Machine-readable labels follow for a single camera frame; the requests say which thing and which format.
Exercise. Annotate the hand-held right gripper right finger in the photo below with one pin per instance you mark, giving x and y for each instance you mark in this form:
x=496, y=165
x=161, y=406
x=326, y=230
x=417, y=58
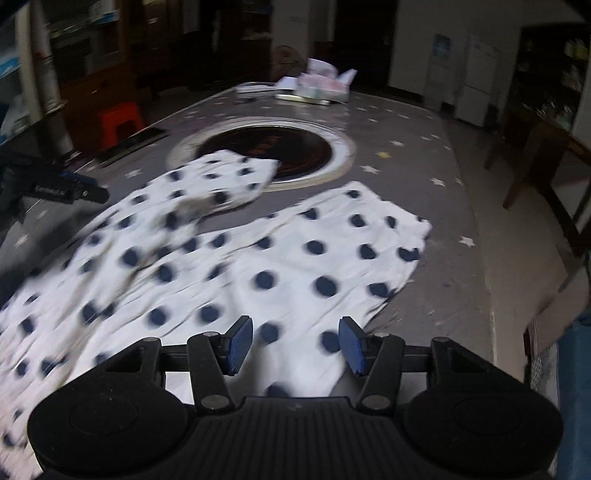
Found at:
x=351, y=346

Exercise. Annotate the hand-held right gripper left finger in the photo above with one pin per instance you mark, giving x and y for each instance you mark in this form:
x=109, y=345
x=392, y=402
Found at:
x=240, y=344

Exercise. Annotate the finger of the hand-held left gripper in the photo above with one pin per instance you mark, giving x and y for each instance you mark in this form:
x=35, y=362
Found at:
x=90, y=193

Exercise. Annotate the white polka dot garment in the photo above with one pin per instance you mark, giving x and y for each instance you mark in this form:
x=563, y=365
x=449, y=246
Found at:
x=286, y=258

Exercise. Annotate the black smartphone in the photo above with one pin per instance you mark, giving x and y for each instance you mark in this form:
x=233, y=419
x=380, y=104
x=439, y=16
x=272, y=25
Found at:
x=134, y=145

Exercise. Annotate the red plastic stool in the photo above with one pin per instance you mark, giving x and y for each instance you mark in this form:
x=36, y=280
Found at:
x=121, y=122

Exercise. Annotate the glass-door display cabinet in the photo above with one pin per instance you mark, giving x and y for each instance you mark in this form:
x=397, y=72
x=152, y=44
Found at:
x=83, y=55

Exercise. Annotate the patterned fabric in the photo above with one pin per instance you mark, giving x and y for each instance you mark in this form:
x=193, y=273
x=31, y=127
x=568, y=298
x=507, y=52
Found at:
x=541, y=374

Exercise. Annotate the grey star-print tablecloth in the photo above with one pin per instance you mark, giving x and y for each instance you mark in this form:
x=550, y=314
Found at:
x=406, y=152

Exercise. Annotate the round black built-in hotplate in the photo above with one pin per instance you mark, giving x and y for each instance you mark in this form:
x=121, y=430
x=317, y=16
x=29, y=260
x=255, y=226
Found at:
x=300, y=147

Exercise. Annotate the person's blue clothing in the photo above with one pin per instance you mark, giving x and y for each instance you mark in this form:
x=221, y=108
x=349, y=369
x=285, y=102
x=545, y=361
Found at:
x=575, y=397

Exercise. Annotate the yellow-green notebook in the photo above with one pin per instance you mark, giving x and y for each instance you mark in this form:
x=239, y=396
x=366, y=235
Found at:
x=300, y=98

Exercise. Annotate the standing fan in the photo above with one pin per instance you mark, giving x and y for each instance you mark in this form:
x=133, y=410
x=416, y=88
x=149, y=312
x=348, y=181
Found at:
x=286, y=62

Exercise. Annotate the tissue pack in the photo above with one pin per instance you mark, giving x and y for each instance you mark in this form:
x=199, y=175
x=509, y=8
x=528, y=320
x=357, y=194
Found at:
x=325, y=85

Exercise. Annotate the brown wooden table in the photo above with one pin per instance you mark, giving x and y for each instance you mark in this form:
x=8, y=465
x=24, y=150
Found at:
x=545, y=138

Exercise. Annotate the white water dispenser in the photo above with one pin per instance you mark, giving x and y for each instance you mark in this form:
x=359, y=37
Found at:
x=441, y=74

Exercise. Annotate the white refrigerator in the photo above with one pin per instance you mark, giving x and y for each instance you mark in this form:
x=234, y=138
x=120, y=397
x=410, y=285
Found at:
x=478, y=78

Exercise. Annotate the dark wooden door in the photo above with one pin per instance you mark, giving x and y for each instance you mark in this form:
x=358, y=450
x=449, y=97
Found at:
x=364, y=41

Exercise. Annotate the dark wooden shelf cabinet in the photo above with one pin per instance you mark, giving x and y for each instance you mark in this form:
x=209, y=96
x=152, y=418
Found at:
x=549, y=64

